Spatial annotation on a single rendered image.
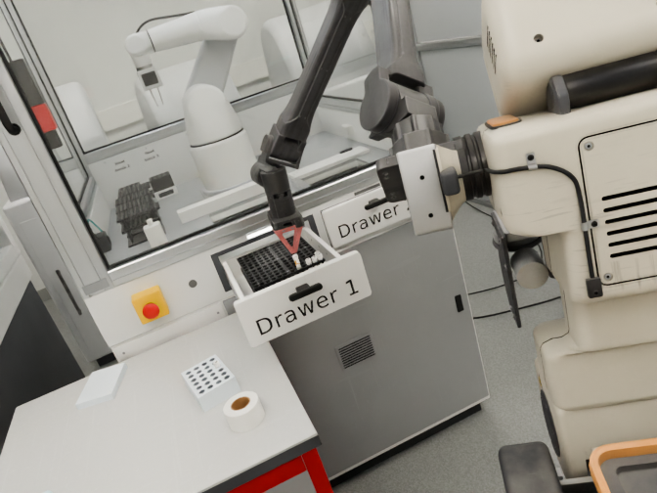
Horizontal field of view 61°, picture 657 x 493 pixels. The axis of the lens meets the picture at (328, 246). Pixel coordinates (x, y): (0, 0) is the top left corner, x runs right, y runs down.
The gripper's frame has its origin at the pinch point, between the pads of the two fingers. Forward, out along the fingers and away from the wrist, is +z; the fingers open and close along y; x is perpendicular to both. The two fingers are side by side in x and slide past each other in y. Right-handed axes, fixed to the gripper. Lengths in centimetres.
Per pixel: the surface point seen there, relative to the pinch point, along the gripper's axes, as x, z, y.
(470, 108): 144, 22, -184
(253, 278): -10.6, 4.4, -1.0
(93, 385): -54, 20, -4
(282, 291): -6.1, 2.6, 14.2
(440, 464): 30, 92, -12
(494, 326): 83, 89, -67
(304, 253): 2.8, 3.5, -3.8
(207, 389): -26.3, 15.5, 20.4
